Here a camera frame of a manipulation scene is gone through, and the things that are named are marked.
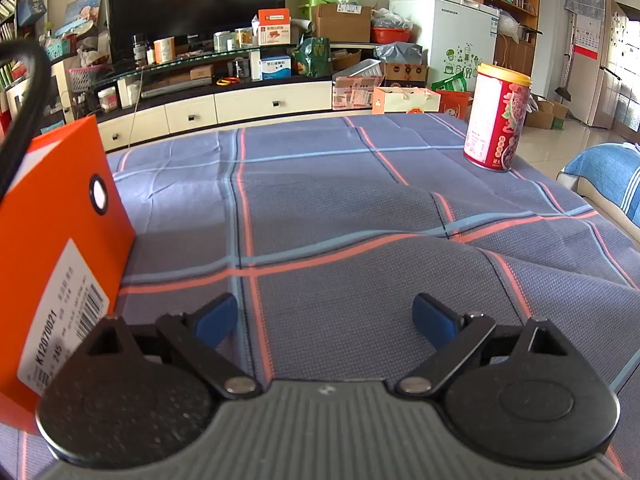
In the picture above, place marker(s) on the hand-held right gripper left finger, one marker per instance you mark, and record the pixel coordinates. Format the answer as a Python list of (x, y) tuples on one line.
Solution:
[(217, 317)]

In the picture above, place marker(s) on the orange white tin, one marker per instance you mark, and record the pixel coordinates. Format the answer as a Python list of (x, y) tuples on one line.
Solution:
[(165, 51)]

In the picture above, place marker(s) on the white refrigerator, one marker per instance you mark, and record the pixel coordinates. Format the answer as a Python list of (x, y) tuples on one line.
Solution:
[(607, 85)]

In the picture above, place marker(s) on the blue white box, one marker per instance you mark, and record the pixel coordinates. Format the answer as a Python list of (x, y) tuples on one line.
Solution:
[(276, 68)]

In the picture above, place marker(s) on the bookshelf with books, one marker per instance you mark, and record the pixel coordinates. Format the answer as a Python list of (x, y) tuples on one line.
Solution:
[(7, 20)]

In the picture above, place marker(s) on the orange white medicine box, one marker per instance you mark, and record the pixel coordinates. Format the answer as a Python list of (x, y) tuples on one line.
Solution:
[(274, 27)]

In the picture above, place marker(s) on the white TV cabinet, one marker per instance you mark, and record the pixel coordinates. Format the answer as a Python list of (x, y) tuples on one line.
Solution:
[(250, 105)]

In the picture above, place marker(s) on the brown cardboard box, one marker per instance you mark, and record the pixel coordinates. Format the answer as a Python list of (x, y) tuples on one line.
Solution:
[(342, 25)]

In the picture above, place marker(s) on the blue striped sofa cover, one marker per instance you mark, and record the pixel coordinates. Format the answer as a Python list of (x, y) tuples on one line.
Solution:
[(605, 170)]

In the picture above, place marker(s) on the red basin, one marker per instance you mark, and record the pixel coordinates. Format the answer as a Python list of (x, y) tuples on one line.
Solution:
[(391, 36)]

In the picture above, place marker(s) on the red cylindrical can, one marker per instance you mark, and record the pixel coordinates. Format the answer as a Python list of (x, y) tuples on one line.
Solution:
[(495, 120)]

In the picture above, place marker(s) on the blue checked tablecloth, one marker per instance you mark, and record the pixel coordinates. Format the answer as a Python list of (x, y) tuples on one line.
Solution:
[(350, 210)]

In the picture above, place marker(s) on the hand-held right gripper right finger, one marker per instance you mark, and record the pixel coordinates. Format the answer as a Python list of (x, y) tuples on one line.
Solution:
[(434, 321)]

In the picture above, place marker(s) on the black television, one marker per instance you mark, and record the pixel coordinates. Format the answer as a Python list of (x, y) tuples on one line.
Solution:
[(195, 0)]

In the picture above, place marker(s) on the white orange paper bag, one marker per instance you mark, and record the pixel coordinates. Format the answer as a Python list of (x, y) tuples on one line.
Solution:
[(405, 101)]

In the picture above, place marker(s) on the white chest freezer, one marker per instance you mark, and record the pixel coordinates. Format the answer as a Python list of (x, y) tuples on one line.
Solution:
[(440, 30)]

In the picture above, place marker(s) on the green bag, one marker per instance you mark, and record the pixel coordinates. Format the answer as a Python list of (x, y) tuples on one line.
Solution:
[(312, 57)]

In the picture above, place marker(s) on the pink plastic basket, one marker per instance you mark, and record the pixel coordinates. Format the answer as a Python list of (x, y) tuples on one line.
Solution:
[(85, 79)]

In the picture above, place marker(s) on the orange cardboard box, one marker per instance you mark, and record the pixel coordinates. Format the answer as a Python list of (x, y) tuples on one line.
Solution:
[(50, 210)]

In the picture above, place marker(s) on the wooden display cabinet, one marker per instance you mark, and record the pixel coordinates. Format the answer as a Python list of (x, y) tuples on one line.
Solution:
[(525, 50)]

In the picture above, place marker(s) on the wall calendar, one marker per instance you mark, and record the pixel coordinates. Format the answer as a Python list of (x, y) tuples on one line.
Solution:
[(587, 37)]

